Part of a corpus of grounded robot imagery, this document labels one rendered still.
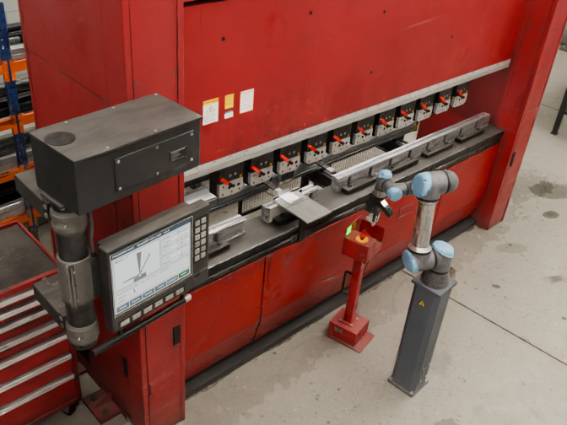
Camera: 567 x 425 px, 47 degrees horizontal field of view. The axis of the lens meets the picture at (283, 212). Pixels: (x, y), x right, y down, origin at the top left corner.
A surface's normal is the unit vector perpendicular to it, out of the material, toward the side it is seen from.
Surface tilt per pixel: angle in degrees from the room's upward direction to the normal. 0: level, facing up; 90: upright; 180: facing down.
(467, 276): 0
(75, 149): 0
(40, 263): 0
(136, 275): 90
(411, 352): 90
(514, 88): 90
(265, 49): 90
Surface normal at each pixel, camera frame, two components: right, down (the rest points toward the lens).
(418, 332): -0.69, 0.35
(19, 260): 0.08, -0.83
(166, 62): 0.68, 0.45
